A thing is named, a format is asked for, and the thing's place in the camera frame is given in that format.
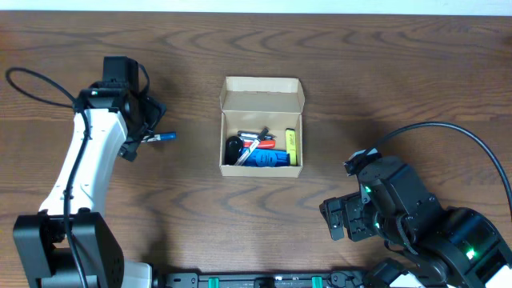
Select black correction tape dispenser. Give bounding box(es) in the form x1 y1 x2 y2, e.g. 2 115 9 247
224 136 244 166

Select cardboard box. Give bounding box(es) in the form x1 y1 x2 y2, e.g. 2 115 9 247
219 76 305 178

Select yellow highlighter pen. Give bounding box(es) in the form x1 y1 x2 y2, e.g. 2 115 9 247
285 129 298 166

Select red handled pliers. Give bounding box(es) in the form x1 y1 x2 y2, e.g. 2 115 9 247
238 131 276 149

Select black capped white marker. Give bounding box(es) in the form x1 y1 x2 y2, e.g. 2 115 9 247
235 127 269 166

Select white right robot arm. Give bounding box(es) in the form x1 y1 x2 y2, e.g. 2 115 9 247
319 193 511 287

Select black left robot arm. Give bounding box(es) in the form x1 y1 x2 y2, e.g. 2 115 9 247
13 88 166 287

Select blue capped white marker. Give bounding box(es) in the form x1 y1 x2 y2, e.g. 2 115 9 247
142 132 177 143

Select blue plastic tool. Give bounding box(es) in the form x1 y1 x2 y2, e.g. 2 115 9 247
243 149 290 167

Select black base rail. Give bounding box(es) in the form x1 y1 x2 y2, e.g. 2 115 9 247
123 262 425 288

